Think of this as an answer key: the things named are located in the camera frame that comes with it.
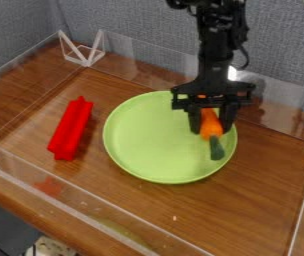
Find light green plate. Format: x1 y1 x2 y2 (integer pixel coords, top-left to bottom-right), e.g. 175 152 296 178
102 91 237 184

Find clear acrylic corner bracket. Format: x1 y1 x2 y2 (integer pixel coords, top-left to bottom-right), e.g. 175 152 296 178
57 30 105 67

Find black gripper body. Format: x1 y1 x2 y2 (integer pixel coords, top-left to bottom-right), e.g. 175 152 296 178
171 56 256 112

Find clear acrylic enclosure walls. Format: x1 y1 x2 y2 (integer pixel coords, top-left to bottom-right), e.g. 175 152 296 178
0 32 304 256

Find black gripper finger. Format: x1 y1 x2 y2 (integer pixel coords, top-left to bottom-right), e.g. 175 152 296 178
188 109 201 134
219 105 239 132

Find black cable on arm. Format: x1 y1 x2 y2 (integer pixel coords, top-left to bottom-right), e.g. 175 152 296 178
229 19 251 71

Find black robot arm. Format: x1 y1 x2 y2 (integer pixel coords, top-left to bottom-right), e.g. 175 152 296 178
165 0 256 134

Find orange toy carrot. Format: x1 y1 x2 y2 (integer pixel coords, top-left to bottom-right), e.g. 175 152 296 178
200 108 225 161

